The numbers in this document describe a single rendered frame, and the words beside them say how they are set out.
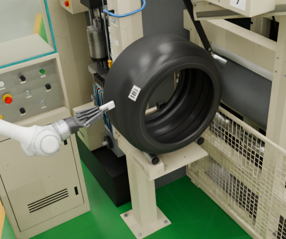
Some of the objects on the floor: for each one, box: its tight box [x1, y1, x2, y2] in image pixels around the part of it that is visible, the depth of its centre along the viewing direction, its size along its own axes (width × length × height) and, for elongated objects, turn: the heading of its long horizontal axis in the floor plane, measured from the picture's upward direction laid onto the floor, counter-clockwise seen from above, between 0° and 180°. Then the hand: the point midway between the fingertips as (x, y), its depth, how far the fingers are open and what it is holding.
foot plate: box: [120, 205, 171, 239], centre depth 291 cm, size 27×27×2 cm
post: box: [107, 0, 157, 228], centre depth 222 cm, size 13×13×250 cm
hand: (107, 106), depth 186 cm, fingers closed
